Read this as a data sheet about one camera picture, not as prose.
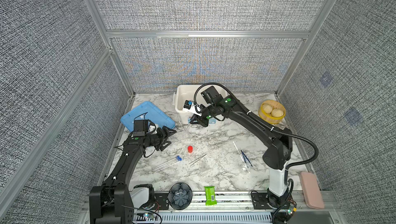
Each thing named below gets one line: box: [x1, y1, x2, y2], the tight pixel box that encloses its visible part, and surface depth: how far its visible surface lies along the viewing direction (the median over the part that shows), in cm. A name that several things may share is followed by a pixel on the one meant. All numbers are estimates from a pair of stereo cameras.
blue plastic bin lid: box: [120, 101, 176, 132], surface depth 109 cm
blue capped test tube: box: [153, 155, 183, 173], surface depth 86 cm
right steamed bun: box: [271, 108, 285, 118], surface depth 103 cm
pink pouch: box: [299, 170, 325, 210], surface depth 75 cm
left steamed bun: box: [262, 104, 273, 114], surface depth 105 cm
